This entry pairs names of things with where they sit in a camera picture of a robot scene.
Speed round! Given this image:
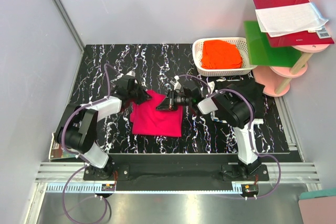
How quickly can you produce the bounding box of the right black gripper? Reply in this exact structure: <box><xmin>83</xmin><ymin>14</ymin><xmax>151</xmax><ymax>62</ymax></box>
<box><xmin>156</xmin><ymin>89</ymin><xmax>192</xmax><ymax>111</ymax></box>

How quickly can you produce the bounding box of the magenta t shirt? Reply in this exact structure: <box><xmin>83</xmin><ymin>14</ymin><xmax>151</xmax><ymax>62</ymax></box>
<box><xmin>130</xmin><ymin>90</ymin><xmax>183</xmax><ymax>137</ymax></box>

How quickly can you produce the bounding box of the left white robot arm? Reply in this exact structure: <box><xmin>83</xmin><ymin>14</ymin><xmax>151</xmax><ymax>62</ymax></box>
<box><xmin>54</xmin><ymin>71</ymin><xmax>152</xmax><ymax>180</ymax></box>

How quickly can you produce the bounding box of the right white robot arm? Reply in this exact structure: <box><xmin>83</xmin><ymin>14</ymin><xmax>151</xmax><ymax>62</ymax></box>
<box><xmin>156</xmin><ymin>77</ymin><xmax>264</xmax><ymax>180</ymax></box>

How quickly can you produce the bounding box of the orange t shirt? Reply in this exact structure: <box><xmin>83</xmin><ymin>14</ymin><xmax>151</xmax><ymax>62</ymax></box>
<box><xmin>201</xmin><ymin>40</ymin><xmax>243</xmax><ymax>70</ymax></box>

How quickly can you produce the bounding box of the white plastic basket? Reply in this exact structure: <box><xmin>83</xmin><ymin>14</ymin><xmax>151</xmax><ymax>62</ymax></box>
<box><xmin>192</xmin><ymin>37</ymin><xmax>257</xmax><ymax>77</ymax></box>

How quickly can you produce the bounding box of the folded black white t shirt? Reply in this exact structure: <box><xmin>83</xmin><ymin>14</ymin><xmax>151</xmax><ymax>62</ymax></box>
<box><xmin>212</xmin><ymin>79</ymin><xmax>264</xmax><ymax>129</ymax></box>

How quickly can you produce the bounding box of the green plastic sheet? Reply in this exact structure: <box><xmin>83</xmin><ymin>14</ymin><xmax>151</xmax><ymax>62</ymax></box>
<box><xmin>244</xmin><ymin>21</ymin><xmax>301</xmax><ymax>68</ymax></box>

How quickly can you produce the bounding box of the pink wooden shelf stand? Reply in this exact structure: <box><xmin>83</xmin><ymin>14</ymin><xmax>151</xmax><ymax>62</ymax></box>
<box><xmin>253</xmin><ymin>0</ymin><xmax>333</xmax><ymax>97</ymax></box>

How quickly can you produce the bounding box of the illustrated book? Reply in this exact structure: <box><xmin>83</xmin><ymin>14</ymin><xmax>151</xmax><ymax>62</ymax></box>
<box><xmin>48</xmin><ymin>132</ymin><xmax>76</xmax><ymax>161</ymax></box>

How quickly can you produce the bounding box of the white mesh cloth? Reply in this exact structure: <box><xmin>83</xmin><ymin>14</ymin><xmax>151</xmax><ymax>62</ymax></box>
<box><xmin>255</xmin><ymin>2</ymin><xmax>329</xmax><ymax>37</ymax></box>

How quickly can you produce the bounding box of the dark red folder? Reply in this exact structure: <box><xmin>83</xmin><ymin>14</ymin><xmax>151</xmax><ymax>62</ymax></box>
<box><xmin>253</xmin><ymin>0</ymin><xmax>334</xmax><ymax>48</ymax></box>

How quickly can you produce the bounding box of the teal board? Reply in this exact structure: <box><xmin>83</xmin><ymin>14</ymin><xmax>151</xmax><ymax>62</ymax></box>
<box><xmin>299</xmin><ymin>188</ymin><xmax>336</xmax><ymax>200</ymax></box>

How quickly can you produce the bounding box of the pink board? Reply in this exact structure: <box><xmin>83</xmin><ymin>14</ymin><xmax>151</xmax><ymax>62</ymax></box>
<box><xmin>299</xmin><ymin>196</ymin><xmax>336</xmax><ymax>224</ymax></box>

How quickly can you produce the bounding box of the white slotted cable duct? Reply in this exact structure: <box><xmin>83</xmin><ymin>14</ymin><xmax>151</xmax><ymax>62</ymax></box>
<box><xmin>46</xmin><ymin>182</ymin><xmax>245</xmax><ymax>194</ymax></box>

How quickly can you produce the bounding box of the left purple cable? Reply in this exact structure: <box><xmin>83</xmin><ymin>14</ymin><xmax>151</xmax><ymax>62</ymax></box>
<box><xmin>56</xmin><ymin>63</ymin><xmax>113</xmax><ymax>223</ymax></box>

